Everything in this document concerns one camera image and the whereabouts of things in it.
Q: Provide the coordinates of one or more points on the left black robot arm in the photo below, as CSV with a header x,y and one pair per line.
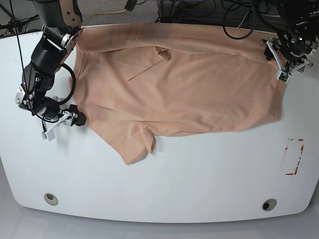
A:
x,y
294,13

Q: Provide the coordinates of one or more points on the red tape rectangle marking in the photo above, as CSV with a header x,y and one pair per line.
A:
x,y
292,155

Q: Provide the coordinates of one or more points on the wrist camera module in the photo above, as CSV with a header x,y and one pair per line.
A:
x,y
283,76
48,135

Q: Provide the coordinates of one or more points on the white power strip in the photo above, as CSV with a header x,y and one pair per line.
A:
x,y
314,10

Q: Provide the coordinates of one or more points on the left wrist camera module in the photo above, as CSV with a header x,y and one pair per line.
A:
x,y
283,76

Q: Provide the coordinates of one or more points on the right table cable grommet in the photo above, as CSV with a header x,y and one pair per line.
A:
x,y
269,205

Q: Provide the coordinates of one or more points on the left table cable grommet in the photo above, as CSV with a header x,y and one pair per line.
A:
x,y
51,199

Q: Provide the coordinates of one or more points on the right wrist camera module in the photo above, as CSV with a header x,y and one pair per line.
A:
x,y
48,135

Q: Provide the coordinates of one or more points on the table cable grommet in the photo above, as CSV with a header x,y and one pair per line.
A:
x,y
269,205
51,199

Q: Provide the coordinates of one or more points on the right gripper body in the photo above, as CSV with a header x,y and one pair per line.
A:
x,y
52,120

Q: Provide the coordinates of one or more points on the peach T-shirt with emoji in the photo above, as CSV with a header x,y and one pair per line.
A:
x,y
138,81

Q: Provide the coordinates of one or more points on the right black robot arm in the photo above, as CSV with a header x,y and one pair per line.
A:
x,y
62,21

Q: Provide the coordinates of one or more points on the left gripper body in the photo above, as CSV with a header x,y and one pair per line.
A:
x,y
296,50

